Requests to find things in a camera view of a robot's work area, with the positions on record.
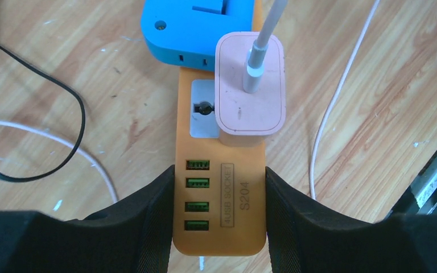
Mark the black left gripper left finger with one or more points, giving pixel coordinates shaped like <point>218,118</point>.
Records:
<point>132,235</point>

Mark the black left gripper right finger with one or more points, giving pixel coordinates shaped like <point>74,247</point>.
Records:
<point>306,236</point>

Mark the orange USB power strip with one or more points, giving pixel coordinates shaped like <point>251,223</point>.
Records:
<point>219,207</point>

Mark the pink USB charger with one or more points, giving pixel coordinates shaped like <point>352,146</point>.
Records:
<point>250,89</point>

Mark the blue plug adapter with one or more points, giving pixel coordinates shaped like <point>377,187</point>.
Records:
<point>185,33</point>

